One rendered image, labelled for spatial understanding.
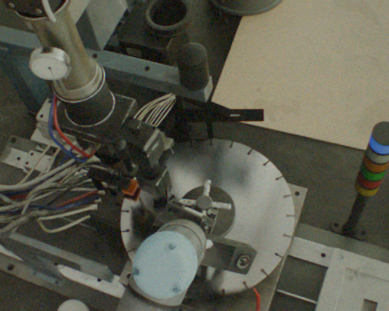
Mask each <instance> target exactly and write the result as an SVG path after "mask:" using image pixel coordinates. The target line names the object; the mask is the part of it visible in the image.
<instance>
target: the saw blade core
mask: <svg viewBox="0 0 389 311"><path fill-rule="evenodd" d="M191 143H192V146H193V147H190V141H186V142H184V143H181V144H177V145H175V146H173V147H171V149H172V151H173V152H174V153H172V152H171V151H170V148H169V149H167V150H165V151H164V152H163V153H162V154H161V156H160V157H159V159H158V163H159V164H161V165H163V166H167V168H168V171H169V174H170V180H171V184H172V187H173V188H172V189H171V191H170V193H169V201H171V200H172V199H175V200H177V201H179V199H182V197H183V196H184V195H185V194H186V193H187V192H188V191H189V190H191V189H193V188H196V187H200V186H205V182H206V180H210V186H214V187H218V188H222V189H223V190H225V191H226V192H227V193H228V194H229V195H230V197H231V198H232V199H233V202H234V204H235V206H236V220H235V222H234V224H233V226H232V228H231V229H230V231H229V232H228V233H227V234H226V235H223V236H222V237H224V238H229V239H232V240H235V241H239V242H242V243H246V244H249V245H250V246H251V247H252V248H254V250H255V251H256V252H257V254H256V257H255V259H254V260H253V263H252V265H251V267H250V270H249V273H248V274H247V275H243V274H239V273H234V272H228V271H224V270H220V269H216V268H212V267H207V266H204V265H201V264H200V265H199V267H198V269H197V270H196V274H195V276H194V278H193V280H192V282H191V283H190V286H189V287H188V289H187V292H186V294H185V296H184V297H185V298H192V299H200V291H202V292H203V293H202V300H210V299H218V298H224V296H223V292H222V289H225V296H226V297H228V296H232V295H237V294H239V293H241V292H244V291H246V290H247V288H248V289H250V288H251V287H253V286H255V285H256V284H258V283H259V282H260V281H262V280H263V279H264V278H266V277H267V276H266V275H265V274H264V273H263V272H262V270H264V271H265V272H266V273H267V275H269V274H270V273H271V272H272V271H273V270H274V269H275V268H276V266H277V265H278V263H279V262H280V261H281V259H282V258H281V257H283V256H284V255H285V253H286V251H287V249H288V247H289V244H290V241H291V238H289V237H286V236H285V237H284V236H283V235H284V234H285V235H287V236H290V237H292V235H293V229H294V223H295V216H288V217H287V216H286V215H295V211H294V204H293V199H292V196H288V195H291V193H290V190H289V187H288V185H287V184H286V180H285V179H284V177H282V174H281V173H280V172H279V170H277V169H276V167H275V166H274V165H273V163H272V162H271V161H269V160H268V159H267V158H266V157H264V156H263V155H262V154H261V153H258V152H257V151H255V150H252V148H249V147H247V146H245V145H243V144H240V143H238V142H235V141H234V142H233V144H232V148H229V146H230V145H231V143H232V141H229V140H224V139H219V138H212V144H213V145H210V138H202V139H196V140H192V141H191ZM251 150H252V151H251ZM250 151H251V153H250V155H248V154H247V153H249V152H250ZM268 161H269V162H268ZM267 162H268V163H267ZM266 163H267V164H266ZM263 164H266V166H263ZM280 177H282V178H280ZM276 178H280V179H279V180H278V181H276V180H275V179H276ZM284 196H288V197H286V198H284ZM128 210H129V212H128V213H126V212H122V214H121V230H122V238H123V242H124V245H125V247H126V250H127V251H129V250H132V249H133V248H135V250H132V251H130V252H129V253H128V255H129V257H130V259H131V261H132V259H134V257H135V254H136V252H137V250H138V248H139V247H140V246H141V245H142V242H143V241H144V240H145V239H146V238H147V236H148V234H149V232H150V230H151V228H152V226H153V222H154V221H155V218H156V217H158V216H159V215H161V214H162V213H163V212H159V213H155V210H154V208H153V195H151V194H149V193H147V192H145V191H144V190H141V189H140V187H139V186H138V187H137V189H136V191H135V194H134V195H129V194H127V193H126V194H125V197H124V200H123V206H122V211H128ZM127 230H129V232H128V233H127V232H125V231H127ZM275 253H278V255H279V256H281V257H279V256H275ZM243 282H246V285H247V287H246V286H245V285H244V284H243Z"/></svg>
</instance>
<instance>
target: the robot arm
mask: <svg viewBox="0 0 389 311"><path fill-rule="evenodd" d="M172 203H176V204H178V205H175V204H172ZM179 205H181V206H179ZM185 205H186V204H183V203H182V202H179V201H177V200H175V199H172V200H171V201H169V202H168V203H167V205H166V207H165V209H164V212H163V213H162V214H161V215H159V216H158V217H156V218H155V221H154V222H153V226H152V228H151V230H150V232H149V234H148V236H147V238H146V239H145V240H144V241H143V242H142V245H141V246H140V247H139V248H138V250H137V252H136V254H135V257H134V259H133V264H132V272H131V276H130V278H129V281H128V283H127V286H126V288H125V290H124V292H123V294H122V299H121V301H120V302H119V305H118V306H117V308H116V311H178V310H179V307H180V306H181V304H182V300H183V298H184V296H185V294H186V292H187V289H188V287H189V286H190V283H191V282H192V280H193V278H194V276H195V274H196V270H197V269H198V267H199V265H200V264H201V265H204V266H207V267H212V268H216V269H220V270H224V271H228V272H234V273H239V274H243V275H247V274H248V273H249V270H250V267H251V265H252V263H253V260H254V259H255V257H256V254H257V252H256V251H255V250H254V248H252V247H251V246H250V245H249V244H246V243H242V242H239V241H235V240H232V239H229V238H224V237H221V236H218V235H211V233H212V230H213V228H214V226H215V223H216V217H217V215H218V213H219V211H217V210H214V209H212V208H209V210H208V211H207V213H206V215H204V214H202V213H199V212H197V211H195V210H192V209H190V208H189V207H184V206H185ZM170 207H171V211H170V210H168V208H170Z"/></svg>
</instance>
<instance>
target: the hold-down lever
mask: <svg viewBox="0 0 389 311"><path fill-rule="evenodd" d="M113 150H114V152H115V153H116V155H117V157H118V158H120V159H121V160H122V163H123V166H124V168H125V169H126V171H127V172H128V173H131V172H132V171H133V170H134V169H133V165H132V163H131V160H130V158H129V154H130V151H129V149H128V146H127V143H126V141H125V140H124V139H123V138H118V139H116V140H115V141H114V142H113Z"/></svg>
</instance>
